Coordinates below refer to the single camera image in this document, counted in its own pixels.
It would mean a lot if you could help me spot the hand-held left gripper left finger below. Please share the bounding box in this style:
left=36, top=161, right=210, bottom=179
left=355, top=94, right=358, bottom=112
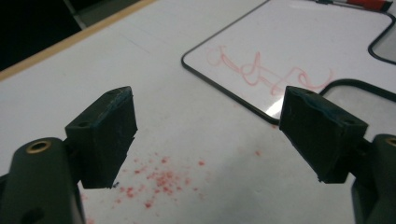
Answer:
left=64, top=86, right=139, bottom=189

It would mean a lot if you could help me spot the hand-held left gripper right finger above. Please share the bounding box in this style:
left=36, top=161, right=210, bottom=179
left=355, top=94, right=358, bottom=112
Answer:
left=278, top=85, right=369, bottom=185

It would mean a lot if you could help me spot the wooden table with white top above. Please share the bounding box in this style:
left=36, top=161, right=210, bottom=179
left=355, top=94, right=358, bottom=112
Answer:
left=0, top=0, right=396, bottom=224

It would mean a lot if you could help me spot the white hand-held whiteboard with handle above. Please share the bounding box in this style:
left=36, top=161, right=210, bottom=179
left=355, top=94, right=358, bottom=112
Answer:
left=181, top=0, right=396, bottom=126

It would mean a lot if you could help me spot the red whiteboard marker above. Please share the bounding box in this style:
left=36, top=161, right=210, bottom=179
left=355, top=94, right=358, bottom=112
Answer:
left=314, top=0, right=394, bottom=13

